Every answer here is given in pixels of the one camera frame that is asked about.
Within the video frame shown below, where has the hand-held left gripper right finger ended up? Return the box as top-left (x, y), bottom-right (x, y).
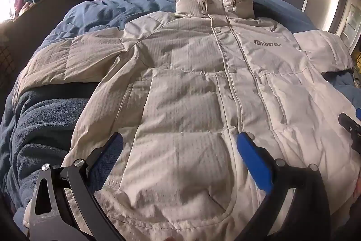
top-left (236, 131), bottom-right (332, 241)

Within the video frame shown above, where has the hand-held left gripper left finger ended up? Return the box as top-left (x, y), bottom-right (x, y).
top-left (23, 132), bottom-right (125, 241)

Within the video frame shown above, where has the cream hooded puffer jacket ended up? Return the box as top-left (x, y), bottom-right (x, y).
top-left (13, 0), bottom-right (361, 241)

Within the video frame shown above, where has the blue fleece blanket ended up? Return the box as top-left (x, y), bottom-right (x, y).
top-left (0, 0), bottom-right (361, 230)

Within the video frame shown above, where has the glass panel door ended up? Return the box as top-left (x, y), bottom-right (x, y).
top-left (336, 0), bottom-right (361, 53)

